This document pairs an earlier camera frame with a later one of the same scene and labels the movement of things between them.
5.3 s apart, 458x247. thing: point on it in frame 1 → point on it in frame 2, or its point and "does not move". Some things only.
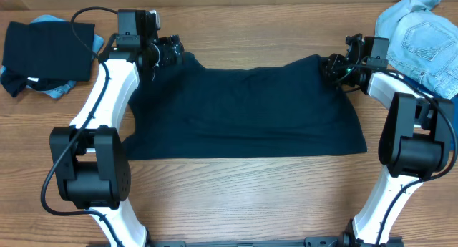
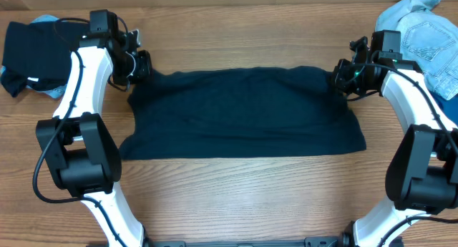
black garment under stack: [16, 84] does not move
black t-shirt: [184, 110] does not move
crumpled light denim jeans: [423, 40] does not move
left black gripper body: [175, 51] → [144, 66]
